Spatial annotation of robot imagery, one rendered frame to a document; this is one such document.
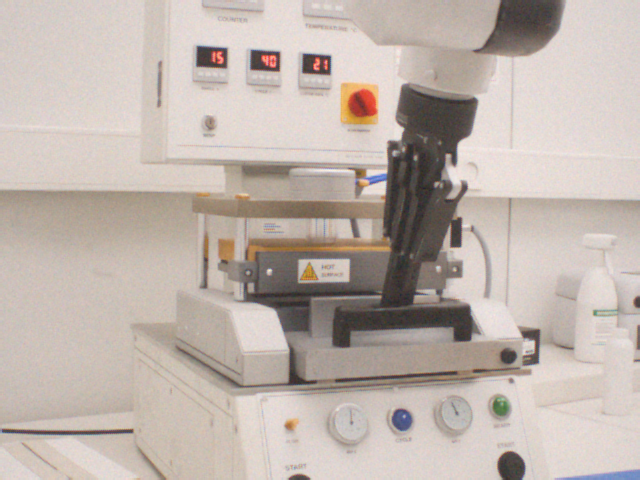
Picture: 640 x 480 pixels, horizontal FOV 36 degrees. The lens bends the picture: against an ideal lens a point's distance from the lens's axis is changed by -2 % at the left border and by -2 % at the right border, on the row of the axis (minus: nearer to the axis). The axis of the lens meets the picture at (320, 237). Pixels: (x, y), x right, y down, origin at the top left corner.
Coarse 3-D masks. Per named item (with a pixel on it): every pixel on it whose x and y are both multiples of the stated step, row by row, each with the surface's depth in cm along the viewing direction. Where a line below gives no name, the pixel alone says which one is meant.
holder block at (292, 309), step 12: (252, 300) 113; (264, 300) 113; (276, 300) 113; (288, 300) 113; (300, 300) 114; (276, 312) 105; (288, 312) 106; (300, 312) 106; (288, 324) 106; (300, 324) 106
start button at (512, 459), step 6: (504, 456) 103; (510, 456) 102; (516, 456) 103; (504, 462) 102; (510, 462) 102; (516, 462) 102; (522, 462) 103; (504, 468) 102; (510, 468) 102; (516, 468) 102; (522, 468) 102; (504, 474) 102; (510, 474) 102; (516, 474) 102; (522, 474) 102
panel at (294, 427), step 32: (416, 384) 103; (448, 384) 104; (480, 384) 106; (512, 384) 107; (288, 416) 96; (320, 416) 97; (384, 416) 100; (416, 416) 101; (480, 416) 104; (512, 416) 106; (288, 448) 95; (320, 448) 96; (352, 448) 97; (384, 448) 99; (416, 448) 100; (448, 448) 101; (480, 448) 103; (512, 448) 104
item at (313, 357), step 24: (312, 312) 102; (288, 336) 103; (312, 336) 102; (360, 336) 104; (384, 336) 104; (408, 336) 105; (432, 336) 105; (480, 336) 105; (312, 360) 95; (336, 360) 96; (360, 360) 97; (384, 360) 98; (408, 360) 99; (432, 360) 100; (456, 360) 101; (480, 360) 102
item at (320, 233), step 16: (320, 224) 117; (224, 240) 121; (256, 240) 120; (272, 240) 121; (288, 240) 121; (304, 240) 122; (320, 240) 117; (336, 240) 124; (352, 240) 124; (368, 240) 125; (384, 240) 126; (224, 256) 121
